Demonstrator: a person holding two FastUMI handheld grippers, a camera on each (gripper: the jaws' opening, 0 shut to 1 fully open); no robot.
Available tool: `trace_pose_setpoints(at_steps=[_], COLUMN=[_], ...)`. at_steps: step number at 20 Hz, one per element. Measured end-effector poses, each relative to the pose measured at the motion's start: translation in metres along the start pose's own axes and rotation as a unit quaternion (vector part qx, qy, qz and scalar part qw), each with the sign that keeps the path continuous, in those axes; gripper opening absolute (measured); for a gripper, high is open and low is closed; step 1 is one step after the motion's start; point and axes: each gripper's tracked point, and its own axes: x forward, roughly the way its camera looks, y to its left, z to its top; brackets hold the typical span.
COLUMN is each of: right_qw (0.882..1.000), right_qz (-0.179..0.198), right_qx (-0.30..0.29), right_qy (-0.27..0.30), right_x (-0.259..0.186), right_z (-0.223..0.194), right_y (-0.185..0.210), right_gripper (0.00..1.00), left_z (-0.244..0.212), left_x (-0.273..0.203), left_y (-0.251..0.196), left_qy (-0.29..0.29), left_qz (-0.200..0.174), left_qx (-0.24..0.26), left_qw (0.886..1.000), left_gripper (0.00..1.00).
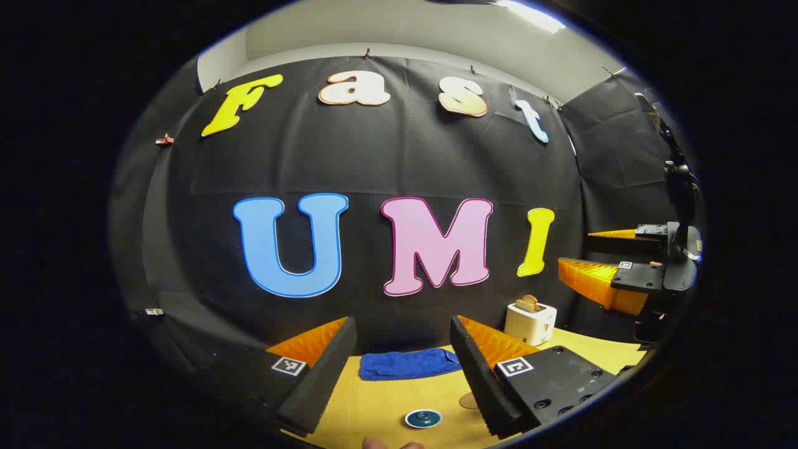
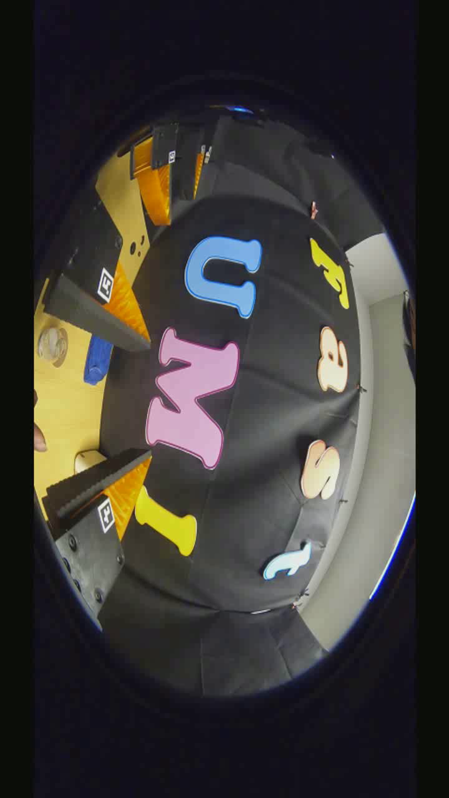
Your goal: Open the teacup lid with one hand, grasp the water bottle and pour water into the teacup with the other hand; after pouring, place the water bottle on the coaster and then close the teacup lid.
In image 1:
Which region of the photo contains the white toaster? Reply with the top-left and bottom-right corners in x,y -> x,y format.
504,301 -> 558,347

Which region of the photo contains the black backdrop cloth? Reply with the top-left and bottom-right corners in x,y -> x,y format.
109,55 -> 693,375

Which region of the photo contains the black camera stand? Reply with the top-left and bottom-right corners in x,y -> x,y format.
635,92 -> 700,226

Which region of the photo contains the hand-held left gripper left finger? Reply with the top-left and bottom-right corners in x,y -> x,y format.
187,316 -> 358,437

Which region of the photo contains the grey teacup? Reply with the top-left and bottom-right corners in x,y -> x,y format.
404,408 -> 443,430

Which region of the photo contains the blue towel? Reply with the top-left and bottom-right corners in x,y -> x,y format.
358,348 -> 463,382

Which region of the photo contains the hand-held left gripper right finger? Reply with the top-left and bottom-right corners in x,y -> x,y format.
449,315 -> 619,438

